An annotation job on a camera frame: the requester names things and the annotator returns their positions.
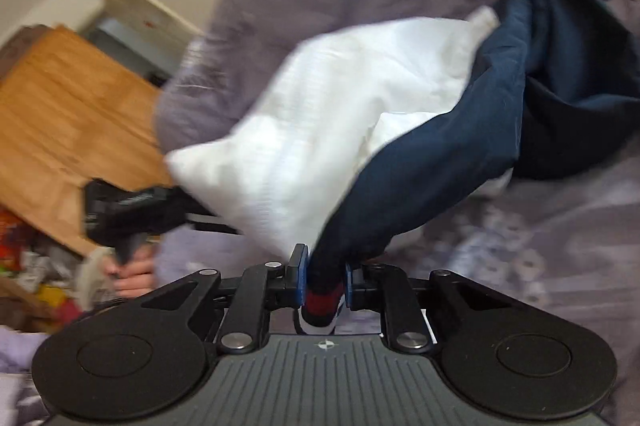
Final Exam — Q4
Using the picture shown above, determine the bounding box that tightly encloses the wooden wardrobe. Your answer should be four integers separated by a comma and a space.
0, 26, 173, 257

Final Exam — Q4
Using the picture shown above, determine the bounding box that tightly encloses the pile of colourful clutter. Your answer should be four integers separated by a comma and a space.
0, 211, 88, 334

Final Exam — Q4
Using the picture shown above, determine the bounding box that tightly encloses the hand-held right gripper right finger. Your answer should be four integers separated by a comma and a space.
345, 262, 506, 354

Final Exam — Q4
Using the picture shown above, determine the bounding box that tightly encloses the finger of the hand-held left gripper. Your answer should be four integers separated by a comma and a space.
182, 211, 241, 237

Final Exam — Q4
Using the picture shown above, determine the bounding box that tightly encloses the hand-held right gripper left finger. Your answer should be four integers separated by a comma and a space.
141, 244, 310, 353

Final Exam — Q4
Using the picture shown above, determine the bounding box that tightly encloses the white and navy jacket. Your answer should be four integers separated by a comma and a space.
165, 0, 640, 337

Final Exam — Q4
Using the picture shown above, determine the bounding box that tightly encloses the person's left hand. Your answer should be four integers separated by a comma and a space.
112, 251, 157, 301

